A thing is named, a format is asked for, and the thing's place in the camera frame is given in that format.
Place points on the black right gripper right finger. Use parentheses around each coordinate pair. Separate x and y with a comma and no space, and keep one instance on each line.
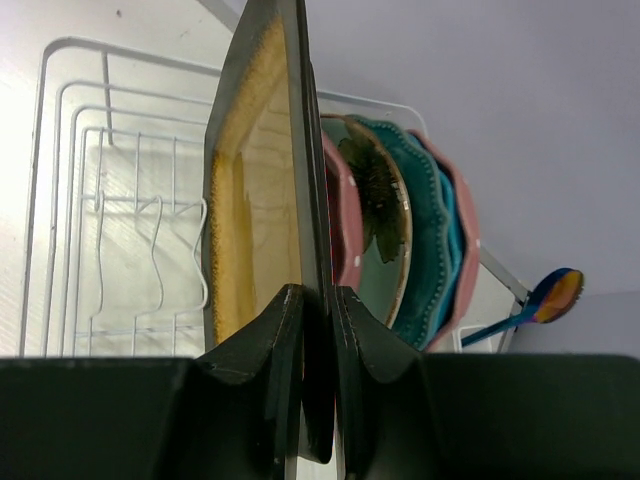
(403,414)

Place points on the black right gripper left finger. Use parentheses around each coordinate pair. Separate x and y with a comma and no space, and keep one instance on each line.
(150,410)

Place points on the teal embossed plate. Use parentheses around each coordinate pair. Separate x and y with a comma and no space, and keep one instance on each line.
(430,270)

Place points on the pink polka dot plate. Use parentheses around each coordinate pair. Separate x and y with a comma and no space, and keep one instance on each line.
(471,241)

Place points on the light green flower plate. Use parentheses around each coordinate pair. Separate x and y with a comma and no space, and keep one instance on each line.
(386,217)

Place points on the red plate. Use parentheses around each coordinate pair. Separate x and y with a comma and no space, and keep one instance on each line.
(345,218)

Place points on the yellow square plate black rim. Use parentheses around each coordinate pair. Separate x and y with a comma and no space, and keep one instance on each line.
(265,246)

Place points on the blue polka dot plate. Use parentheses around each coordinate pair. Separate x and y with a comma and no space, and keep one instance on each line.
(455,244)

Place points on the white cutlery holder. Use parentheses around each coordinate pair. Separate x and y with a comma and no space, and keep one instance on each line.
(482,334)

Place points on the dark blue spoon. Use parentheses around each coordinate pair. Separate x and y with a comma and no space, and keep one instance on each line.
(553,297)

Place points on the clear wire dish rack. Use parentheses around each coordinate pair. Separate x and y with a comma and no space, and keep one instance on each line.
(113,259)

